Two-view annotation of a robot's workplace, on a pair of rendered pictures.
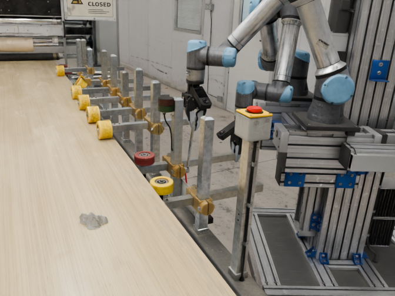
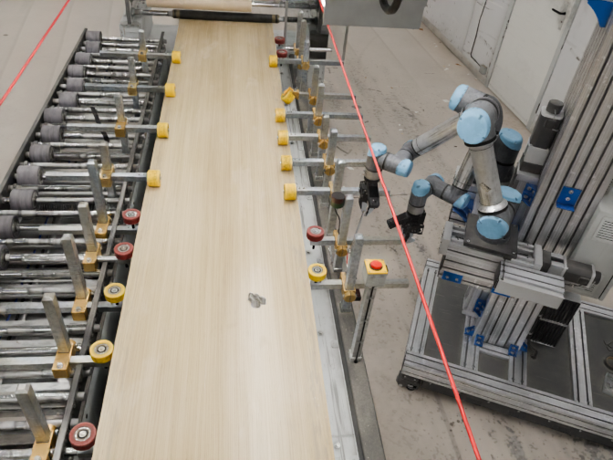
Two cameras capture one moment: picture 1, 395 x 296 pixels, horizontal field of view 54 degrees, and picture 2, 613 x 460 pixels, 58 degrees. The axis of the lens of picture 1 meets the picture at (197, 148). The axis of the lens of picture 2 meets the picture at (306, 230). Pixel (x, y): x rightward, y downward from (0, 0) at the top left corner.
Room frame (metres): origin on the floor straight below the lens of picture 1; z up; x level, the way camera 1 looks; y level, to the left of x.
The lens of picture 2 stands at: (-0.44, -0.29, 2.53)
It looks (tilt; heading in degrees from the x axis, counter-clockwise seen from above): 40 degrees down; 16
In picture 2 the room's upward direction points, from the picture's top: 6 degrees clockwise
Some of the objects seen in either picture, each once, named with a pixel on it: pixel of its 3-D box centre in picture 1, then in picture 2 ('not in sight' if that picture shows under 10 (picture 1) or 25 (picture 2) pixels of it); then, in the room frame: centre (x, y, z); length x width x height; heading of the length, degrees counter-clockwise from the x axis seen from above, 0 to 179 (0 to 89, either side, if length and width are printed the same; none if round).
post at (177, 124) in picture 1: (176, 155); (342, 237); (1.43, 0.08, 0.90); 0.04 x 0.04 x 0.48; 26
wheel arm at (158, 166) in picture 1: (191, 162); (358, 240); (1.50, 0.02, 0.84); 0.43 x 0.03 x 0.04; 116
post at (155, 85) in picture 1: (155, 133); (335, 201); (1.65, 0.19, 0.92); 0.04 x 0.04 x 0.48; 26
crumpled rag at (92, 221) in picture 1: (93, 217); (256, 297); (0.92, 0.28, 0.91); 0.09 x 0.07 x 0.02; 51
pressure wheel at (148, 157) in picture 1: (144, 166); (314, 239); (1.41, 0.21, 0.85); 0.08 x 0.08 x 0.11
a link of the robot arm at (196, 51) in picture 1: (197, 54); (377, 157); (1.54, 0.02, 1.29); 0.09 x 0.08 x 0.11; 81
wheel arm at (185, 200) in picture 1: (211, 196); (359, 284); (1.26, -0.06, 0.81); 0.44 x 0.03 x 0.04; 116
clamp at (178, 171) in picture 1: (173, 166); (339, 243); (1.45, 0.10, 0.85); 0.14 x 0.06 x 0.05; 26
